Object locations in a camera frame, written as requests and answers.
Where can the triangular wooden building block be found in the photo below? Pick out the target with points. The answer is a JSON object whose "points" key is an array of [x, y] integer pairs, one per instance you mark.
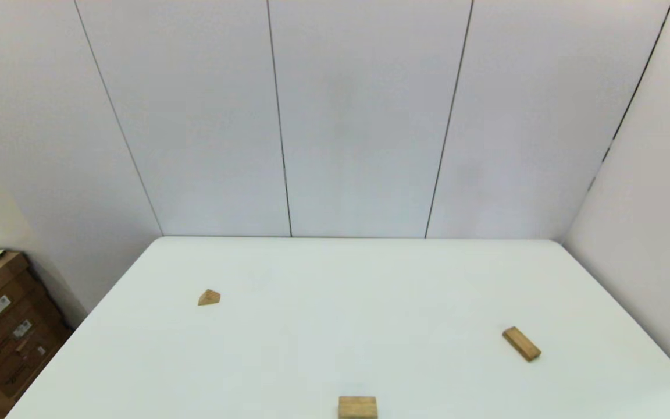
{"points": [[209, 298]]}

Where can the arched wooden building block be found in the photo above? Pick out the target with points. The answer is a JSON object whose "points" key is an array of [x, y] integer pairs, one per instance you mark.
{"points": [[357, 408]]}

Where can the rectangular wooden building block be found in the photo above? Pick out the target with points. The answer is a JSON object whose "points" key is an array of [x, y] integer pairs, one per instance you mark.
{"points": [[521, 343]]}

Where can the cardboard box with white labels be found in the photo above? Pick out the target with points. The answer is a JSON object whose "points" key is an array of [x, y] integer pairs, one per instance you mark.
{"points": [[15, 326]]}

